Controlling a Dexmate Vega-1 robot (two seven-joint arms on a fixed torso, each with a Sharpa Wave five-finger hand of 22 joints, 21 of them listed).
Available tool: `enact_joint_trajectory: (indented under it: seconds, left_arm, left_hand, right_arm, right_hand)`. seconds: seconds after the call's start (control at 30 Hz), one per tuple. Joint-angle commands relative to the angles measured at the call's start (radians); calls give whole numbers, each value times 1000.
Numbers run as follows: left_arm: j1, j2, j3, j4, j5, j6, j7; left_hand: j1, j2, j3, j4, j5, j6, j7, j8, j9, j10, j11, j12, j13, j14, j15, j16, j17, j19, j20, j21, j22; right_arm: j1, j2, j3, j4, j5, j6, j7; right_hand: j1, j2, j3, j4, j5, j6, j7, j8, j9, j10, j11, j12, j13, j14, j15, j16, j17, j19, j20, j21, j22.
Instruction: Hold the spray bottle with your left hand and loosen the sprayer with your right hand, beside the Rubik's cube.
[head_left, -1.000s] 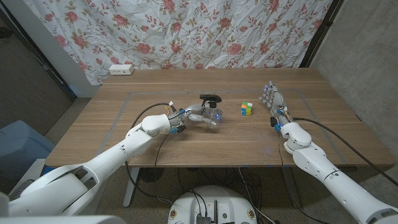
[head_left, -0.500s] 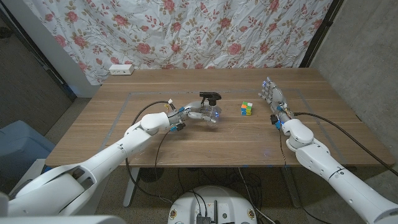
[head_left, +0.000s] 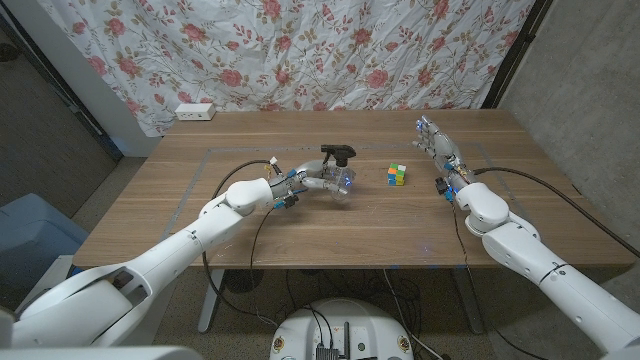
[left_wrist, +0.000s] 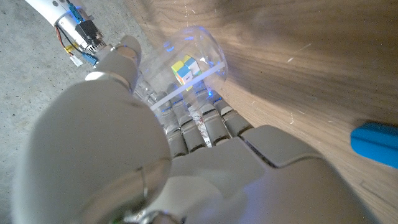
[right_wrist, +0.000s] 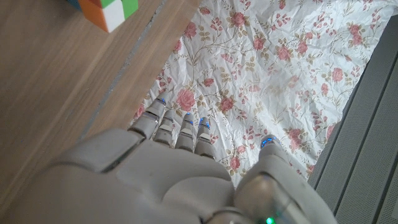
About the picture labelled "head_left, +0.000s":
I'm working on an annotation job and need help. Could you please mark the black slanted wall bar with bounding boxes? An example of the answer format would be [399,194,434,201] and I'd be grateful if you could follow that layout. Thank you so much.
[0,7,125,164]

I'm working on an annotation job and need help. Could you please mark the white robot torso base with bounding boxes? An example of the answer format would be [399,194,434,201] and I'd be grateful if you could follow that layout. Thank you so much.
[268,298,415,360]

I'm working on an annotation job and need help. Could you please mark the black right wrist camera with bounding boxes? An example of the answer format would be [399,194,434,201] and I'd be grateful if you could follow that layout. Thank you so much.
[434,176,455,202]

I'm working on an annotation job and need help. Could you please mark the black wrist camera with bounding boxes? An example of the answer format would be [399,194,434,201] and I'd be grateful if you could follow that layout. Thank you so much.
[272,193,300,210]
[434,176,455,202]

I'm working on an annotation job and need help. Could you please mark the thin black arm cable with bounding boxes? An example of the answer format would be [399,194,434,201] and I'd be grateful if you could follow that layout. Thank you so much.
[248,206,275,314]
[449,198,551,360]

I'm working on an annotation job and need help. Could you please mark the white table leg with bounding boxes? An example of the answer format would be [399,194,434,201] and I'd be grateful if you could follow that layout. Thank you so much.
[197,268,226,335]
[452,267,485,335]

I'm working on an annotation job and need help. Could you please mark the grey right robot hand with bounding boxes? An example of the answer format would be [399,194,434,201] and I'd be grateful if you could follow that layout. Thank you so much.
[412,115,476,194]

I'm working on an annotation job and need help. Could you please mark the black backdrop stand pole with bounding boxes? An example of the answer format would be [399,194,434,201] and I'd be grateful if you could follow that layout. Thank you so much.
[480,0,554,110]

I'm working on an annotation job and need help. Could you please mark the white floor platform blue pads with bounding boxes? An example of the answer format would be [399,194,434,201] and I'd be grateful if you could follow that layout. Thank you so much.
[19,254,84,311]

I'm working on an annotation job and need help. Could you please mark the white power strip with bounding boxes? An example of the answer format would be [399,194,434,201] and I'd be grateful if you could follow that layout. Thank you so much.
[174,102,217,122]

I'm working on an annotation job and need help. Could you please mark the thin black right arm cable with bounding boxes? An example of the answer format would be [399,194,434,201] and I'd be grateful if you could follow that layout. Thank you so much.
[449,198,551,360]

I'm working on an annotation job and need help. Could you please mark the floral print backdrop cloth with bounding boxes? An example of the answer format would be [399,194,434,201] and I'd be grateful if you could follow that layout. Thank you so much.
[37,0,536,139]

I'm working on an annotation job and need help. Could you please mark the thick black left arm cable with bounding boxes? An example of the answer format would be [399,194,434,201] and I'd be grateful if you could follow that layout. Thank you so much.
[202,158,281,329]

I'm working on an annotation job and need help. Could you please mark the blue plastic bin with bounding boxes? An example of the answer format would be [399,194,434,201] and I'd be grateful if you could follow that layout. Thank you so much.
[0,192,90,296]

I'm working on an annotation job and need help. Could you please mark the multicoloured Rubik's cube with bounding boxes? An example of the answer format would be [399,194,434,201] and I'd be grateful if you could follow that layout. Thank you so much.
[386,162,407,187]

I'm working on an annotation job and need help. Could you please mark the clear plastic spray bottle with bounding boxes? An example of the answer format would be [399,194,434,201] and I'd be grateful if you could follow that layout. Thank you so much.
[322,164,358,202]

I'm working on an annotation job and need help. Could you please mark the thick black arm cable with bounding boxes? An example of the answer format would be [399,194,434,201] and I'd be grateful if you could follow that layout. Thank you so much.
[472,166,640,259]
[202,158,281,329]

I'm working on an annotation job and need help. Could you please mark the black round floor base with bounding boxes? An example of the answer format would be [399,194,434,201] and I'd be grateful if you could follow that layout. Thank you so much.
[224,268,265,295]

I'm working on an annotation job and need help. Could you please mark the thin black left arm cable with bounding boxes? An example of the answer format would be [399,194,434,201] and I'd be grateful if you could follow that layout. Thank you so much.
[248,206,275,314]

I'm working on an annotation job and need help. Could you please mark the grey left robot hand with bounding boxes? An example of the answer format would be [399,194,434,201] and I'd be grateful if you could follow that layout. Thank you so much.
[268,158,351,202]

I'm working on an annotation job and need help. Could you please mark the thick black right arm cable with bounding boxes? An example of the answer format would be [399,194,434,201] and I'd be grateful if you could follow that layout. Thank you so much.
[472,166,640,259]

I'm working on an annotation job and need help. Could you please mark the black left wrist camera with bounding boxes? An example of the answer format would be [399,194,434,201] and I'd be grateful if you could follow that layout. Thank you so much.
[272,193,300,210]

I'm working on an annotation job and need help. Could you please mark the black trigger sprayer head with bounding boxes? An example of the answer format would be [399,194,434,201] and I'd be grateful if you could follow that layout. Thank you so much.
[320,143,357,168]

